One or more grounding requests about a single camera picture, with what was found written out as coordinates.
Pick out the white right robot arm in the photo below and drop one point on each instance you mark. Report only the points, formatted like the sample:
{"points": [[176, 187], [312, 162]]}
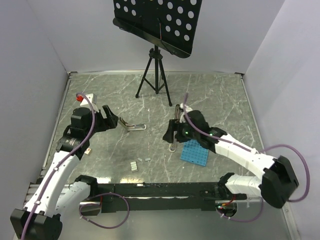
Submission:
{"points": [[273, 178]]}

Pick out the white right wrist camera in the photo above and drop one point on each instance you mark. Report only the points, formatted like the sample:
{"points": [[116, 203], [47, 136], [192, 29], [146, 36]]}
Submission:
{"points": [[184, 109]]}

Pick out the blue studded baseplate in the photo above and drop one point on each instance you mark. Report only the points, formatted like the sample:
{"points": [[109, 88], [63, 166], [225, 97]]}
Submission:
{"points": [[194, 153]]}

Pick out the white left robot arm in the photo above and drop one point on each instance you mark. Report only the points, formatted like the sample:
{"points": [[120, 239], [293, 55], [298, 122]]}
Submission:
{"points": [[41, 217]]}

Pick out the beige metal stapler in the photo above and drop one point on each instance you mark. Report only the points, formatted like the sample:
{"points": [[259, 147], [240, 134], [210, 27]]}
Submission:
{"points": [[130, 126]]}

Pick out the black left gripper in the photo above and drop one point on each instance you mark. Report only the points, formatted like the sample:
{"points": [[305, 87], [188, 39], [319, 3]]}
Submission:
{"points": [[109, 122]]}

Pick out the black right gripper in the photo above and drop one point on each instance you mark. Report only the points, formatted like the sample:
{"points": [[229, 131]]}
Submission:
{"points": [[168, 136]]}

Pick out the grey staple box tray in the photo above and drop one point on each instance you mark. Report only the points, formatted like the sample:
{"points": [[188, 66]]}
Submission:
{"points": [[133, 166]]}

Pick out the black tripod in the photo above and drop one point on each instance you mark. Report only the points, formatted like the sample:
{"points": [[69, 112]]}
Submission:
{"points": [[160, 80]]}

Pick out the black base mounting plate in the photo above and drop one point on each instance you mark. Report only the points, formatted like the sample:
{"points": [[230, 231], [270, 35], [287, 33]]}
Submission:
{"points": [[115, 197]]}

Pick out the black perforated music stand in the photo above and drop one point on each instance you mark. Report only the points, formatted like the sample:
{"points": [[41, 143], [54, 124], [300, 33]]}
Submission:
{"points": [[167, 24]]}

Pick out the small cardboard staple box lid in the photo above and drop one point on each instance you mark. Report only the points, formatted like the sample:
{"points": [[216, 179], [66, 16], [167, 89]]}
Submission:
{"points": [[88, 151]]}

